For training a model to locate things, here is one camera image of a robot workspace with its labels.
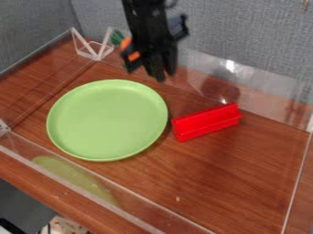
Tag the orange toy carrot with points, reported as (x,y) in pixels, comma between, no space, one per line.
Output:
(125,44)

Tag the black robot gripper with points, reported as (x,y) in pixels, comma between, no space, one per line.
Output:
(155,35)

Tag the red plastic block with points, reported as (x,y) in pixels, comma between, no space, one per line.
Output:
(206,121)

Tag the clear acrylic enclosure wall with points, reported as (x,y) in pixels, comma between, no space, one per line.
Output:
(191,156)

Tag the green round plate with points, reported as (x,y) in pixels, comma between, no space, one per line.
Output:
(107,120)

